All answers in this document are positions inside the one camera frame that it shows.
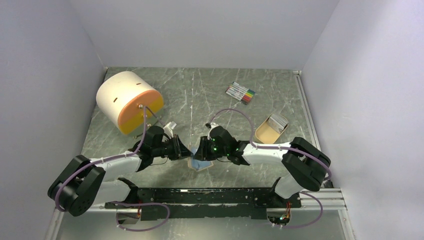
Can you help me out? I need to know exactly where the round pink yellow drawer box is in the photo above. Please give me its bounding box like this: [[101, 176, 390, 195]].
[[96, 71, 164, 137]]

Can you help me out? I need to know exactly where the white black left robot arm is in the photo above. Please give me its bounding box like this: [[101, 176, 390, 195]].
[[47, 126, 193, 217]]

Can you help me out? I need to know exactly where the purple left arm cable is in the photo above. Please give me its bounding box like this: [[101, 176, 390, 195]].
[[54, 105, 163, 213]]

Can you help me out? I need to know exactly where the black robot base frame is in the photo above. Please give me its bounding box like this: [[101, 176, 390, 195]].
[[105, 186, 301, 221]]

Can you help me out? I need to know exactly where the aluminium table edge rail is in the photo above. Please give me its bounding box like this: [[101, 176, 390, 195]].
[[293, 70, 356, 240]]

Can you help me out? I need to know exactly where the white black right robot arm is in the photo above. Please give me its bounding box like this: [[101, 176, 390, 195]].
[[194, 123, 331, 207]]

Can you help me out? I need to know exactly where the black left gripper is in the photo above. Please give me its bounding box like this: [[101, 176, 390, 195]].
[[152, 134, 194, 161]]

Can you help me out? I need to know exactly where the beige oval plastic tray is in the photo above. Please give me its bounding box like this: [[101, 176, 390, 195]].
[[254, 115, 288, 144]]

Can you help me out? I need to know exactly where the pack of coloured marker pens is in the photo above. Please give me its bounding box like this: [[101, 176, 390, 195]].
[[225, 81, 256, 105]]

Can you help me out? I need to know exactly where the stack of cards in tray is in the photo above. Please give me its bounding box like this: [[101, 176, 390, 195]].
[[266, 113, 289, 134]]

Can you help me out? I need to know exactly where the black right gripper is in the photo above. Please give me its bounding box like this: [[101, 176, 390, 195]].
[[193, 136, 229, 162]]

